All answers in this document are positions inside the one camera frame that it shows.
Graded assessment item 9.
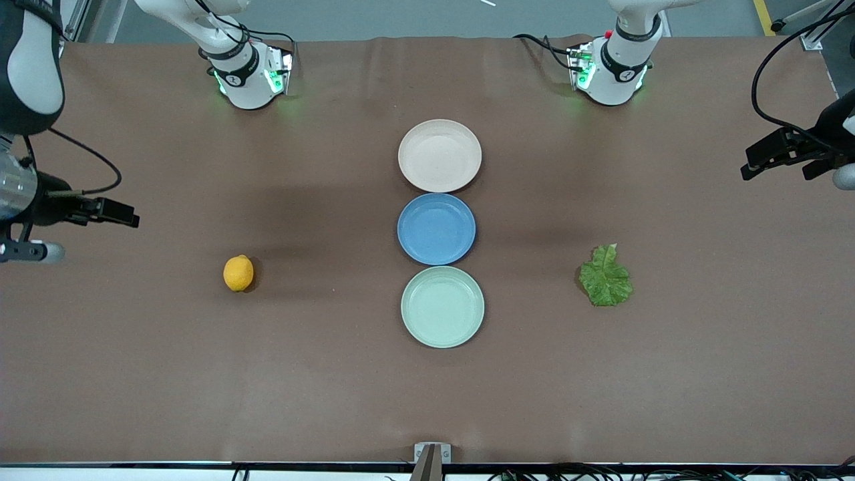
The black right arm base cable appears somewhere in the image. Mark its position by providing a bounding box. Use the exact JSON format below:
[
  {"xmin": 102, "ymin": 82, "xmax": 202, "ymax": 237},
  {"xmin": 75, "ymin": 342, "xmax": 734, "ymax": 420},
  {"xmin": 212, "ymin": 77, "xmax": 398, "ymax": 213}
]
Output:
[{"xmin": 197, "ymin": 0, "xmax": 297, "ymax": 64}]

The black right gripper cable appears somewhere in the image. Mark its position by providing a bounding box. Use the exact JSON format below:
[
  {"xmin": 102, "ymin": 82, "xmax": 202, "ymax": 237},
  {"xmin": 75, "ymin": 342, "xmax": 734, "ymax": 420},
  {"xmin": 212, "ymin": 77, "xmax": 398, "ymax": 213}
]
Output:
[{"xmin": 23, "ymin": 127, "xmax": 123, "ymax": 196}]

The black left arm base cable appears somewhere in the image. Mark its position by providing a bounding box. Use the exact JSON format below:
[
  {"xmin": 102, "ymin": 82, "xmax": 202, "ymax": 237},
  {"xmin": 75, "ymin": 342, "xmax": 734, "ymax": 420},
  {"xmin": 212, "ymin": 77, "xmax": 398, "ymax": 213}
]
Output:
[{"xmin": 513, "ymin": 33, "xmax": 576, "ymax": 71}]

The grey metal camera bracket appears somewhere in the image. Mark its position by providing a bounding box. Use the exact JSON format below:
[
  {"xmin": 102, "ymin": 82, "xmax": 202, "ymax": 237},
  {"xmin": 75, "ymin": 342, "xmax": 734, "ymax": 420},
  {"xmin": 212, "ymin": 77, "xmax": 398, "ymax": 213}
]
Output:
[{"xmin": 409, "ymin": 442, "xmax": 452, "ymax": 481}]

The pale green plate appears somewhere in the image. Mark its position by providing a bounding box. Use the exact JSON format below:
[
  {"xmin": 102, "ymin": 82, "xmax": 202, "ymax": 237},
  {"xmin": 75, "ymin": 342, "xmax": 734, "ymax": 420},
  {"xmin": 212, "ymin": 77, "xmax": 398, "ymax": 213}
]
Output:
[{"xmin": 401, "ymin": 266, "xmax": 486, "ymax": 349}]

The aluminium frame profile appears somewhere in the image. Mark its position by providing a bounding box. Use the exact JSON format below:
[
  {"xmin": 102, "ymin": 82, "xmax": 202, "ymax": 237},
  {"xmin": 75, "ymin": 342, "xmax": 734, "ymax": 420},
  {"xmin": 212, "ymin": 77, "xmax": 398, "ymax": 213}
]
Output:
[{"xmin": 61, "ymin": 0, "xmax": 96, "ymax": 42}]

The cream white plate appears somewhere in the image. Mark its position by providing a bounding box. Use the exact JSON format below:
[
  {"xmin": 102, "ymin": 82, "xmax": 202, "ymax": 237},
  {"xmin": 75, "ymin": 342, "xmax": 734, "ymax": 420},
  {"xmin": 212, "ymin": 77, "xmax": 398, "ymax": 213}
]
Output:
[{"xmin": 397, "ymin": 119, "xmax": 483, "ymax": 194}]

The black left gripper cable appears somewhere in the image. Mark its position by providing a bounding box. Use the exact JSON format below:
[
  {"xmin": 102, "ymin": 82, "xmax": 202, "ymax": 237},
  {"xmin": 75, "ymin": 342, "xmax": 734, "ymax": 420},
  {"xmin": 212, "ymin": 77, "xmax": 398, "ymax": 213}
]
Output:
[{"xmin": 751, "ymin": 5, "xmax": 855, "ymax": 144}]

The black arm base cable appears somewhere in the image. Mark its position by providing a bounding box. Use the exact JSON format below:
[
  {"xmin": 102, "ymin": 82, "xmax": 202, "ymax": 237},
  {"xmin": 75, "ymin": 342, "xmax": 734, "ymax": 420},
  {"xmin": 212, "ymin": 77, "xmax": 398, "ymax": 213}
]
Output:
[
  {"xmin": 513, "ymin": 33, "xmax": 576, "ymax": 71},
  {"xmin": 197, "ymin": 0, "xmax": 297, "ymax": 64}
]

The blue plate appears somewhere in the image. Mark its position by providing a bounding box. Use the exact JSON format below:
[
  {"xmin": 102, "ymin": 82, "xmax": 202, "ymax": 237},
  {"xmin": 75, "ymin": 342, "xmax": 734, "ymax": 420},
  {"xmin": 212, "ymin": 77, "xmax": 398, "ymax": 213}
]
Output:
[{"xmin": 397, "ymin": 192, "xmax": 477, "ymax": 267}]

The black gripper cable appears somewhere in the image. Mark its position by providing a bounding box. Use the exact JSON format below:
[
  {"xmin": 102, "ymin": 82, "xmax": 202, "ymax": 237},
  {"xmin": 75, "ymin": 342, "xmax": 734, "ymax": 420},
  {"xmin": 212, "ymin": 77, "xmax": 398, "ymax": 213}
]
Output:
[
  {"xmin": 23, "ymin": 127, "xmax": 123, "ymax": 196},
  {"xmin": 751, "ymin": 5, "xmax": 855, "ymax": 144}
]

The green lettuce leaf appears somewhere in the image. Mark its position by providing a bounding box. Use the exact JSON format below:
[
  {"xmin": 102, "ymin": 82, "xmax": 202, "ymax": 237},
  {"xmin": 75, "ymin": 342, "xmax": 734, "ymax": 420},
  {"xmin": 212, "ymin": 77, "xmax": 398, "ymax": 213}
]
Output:
[{"xmin": 578, "ymin": 243, "xmax": 634, "ymax": 307}]

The yellow lemon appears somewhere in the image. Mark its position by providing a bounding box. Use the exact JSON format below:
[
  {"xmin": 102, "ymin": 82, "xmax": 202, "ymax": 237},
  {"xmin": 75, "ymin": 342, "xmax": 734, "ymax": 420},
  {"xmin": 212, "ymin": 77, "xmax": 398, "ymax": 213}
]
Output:
[{"xmin": 223, "ymin": 255, "xmax": 255, "ymax": 293}]

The black table edge rail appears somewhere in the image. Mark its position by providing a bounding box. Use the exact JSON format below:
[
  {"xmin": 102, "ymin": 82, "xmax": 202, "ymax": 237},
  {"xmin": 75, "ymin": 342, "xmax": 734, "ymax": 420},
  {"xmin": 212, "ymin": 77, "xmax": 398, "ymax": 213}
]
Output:
[{"xmin": 0, "ymin": 460, "xmax": 855, "ymax": 469}]

